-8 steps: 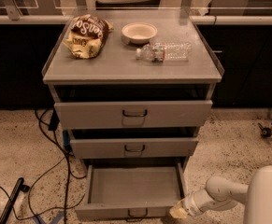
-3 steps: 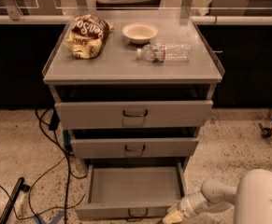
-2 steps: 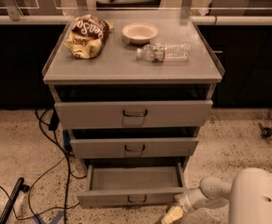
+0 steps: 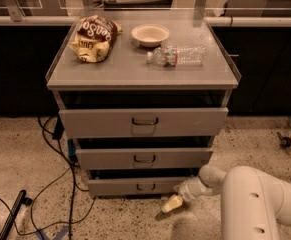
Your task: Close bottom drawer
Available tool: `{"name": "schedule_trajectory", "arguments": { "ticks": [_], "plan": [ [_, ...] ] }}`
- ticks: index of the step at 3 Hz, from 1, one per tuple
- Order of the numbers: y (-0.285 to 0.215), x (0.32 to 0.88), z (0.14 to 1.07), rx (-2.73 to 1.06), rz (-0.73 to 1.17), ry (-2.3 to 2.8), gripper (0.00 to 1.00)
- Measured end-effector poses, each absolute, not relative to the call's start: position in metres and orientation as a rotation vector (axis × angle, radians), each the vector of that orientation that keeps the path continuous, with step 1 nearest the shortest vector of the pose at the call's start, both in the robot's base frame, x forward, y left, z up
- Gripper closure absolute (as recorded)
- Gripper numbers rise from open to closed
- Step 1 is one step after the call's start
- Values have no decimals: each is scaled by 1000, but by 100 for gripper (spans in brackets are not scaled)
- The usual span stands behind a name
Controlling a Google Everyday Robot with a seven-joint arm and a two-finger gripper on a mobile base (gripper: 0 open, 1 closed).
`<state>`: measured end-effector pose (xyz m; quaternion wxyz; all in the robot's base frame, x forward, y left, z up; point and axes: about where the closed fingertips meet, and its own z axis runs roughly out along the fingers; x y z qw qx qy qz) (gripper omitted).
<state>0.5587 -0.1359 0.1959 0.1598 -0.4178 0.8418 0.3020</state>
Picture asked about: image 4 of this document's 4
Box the grey bottom drawer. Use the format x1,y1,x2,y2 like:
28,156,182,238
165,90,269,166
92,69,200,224
87,177,186,196

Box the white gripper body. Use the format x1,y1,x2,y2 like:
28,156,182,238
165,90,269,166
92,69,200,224
178,177,206,202

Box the dark chair back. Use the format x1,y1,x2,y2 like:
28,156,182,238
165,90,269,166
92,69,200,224
103,0,173,10

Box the grey drawer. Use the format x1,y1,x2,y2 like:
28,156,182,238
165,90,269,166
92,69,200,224
87,177,186,196
59,108,228,138
76,148,213,170

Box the white paper bowl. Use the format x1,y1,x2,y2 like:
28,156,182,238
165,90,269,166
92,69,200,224
131,24,170,48

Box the clear plastic water bottle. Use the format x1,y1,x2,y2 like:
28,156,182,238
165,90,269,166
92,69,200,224
146,45,207,67

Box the black bar on floor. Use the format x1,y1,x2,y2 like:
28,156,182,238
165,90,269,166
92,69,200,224
0,190,26,240

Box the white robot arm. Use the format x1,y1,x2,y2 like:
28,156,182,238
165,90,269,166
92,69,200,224
162,165,291,240

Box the grey middle drawer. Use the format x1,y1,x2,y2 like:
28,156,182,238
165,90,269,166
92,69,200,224
76,148,213,170

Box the grey drawer cabinet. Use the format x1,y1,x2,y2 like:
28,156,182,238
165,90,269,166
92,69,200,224
45,9,242,198

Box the grey top drawer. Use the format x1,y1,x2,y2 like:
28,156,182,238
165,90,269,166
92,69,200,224
59,108,228,138

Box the black lab counter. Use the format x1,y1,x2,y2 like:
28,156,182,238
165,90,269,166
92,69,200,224
0,21,291,116

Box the black floor cables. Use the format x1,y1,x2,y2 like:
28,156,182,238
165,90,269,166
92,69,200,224
0,115,98,240

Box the brown yellow chip bag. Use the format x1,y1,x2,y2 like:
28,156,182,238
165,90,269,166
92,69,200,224
69,15,122,63

